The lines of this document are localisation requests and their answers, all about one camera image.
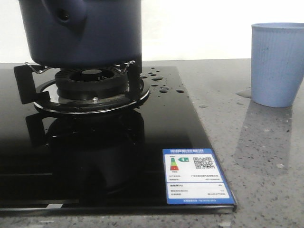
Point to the blue energy label sticker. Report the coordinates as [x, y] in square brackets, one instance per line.
[194, 177]

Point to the dark blue cooking pot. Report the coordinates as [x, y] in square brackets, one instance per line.
[82, 33]

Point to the black glass gas stove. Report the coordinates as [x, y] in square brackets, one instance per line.
[108, 163]

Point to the black gas burner head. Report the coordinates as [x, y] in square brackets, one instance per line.
[85, 84]

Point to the light blue ribbed cup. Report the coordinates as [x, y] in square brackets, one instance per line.
[277, 63]

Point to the black metal pot support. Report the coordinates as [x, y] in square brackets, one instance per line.
[45, 97]

